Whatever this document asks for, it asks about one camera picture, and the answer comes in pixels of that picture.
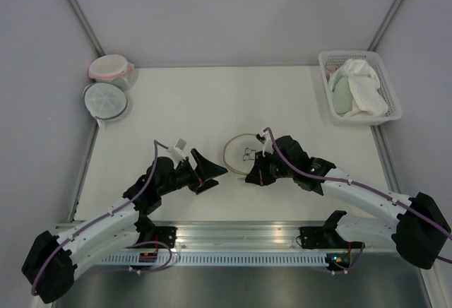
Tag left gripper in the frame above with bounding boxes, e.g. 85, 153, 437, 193
159, 149, 227, 196

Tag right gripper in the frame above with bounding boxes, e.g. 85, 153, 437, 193
246, 149, 296, 186

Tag beige mesh laundry bag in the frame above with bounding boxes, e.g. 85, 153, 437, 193
222, 133, 263, 178

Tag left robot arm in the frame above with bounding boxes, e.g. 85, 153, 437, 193
21, 149, 227, 304

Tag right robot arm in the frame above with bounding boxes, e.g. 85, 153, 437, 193
245, 130, 451, 270

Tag blue trimmed mesh laundry bag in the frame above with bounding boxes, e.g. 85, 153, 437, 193
82, 82, 129, 127

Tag pink trimmed mesh laundry bag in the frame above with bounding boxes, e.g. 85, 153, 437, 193
88, 54, 138, 91

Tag mint green cloth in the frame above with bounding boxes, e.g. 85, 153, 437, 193
328, 69, 354, 116

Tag white plastic basket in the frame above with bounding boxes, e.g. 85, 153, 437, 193
319, 50, 403, 126

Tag white cloth in basket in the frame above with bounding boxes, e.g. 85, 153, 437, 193
328, 59, 388, 117

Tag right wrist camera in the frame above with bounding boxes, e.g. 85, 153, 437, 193
256, 129, 274, 155

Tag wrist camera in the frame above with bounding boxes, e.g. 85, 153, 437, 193
168, 138, 187, 163
256, 129, 274, 155

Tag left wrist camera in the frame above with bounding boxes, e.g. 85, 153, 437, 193
168, 138, 187, 163

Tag aluminium mounting rail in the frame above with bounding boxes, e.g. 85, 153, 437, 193
49, 220, 434, 251

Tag white slotted cable duct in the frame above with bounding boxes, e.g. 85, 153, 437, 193
99, 251, 328, 267

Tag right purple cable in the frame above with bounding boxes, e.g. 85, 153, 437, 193
263, 127, 452, 265

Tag purple cable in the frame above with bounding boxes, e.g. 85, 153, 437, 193
263, 127, 452, 265
30, 140, 174, 297

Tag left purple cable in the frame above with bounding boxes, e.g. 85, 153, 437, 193
30, 140, 174, 297

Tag right aluminium frame post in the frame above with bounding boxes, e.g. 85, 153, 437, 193
367, 0, 406, 52

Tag aluminium frame post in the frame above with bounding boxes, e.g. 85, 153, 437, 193
367, 0, 406, 52
64, 0, 105, 57

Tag left aluminium frame post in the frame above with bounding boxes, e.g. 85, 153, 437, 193
64, 0, 105, 57

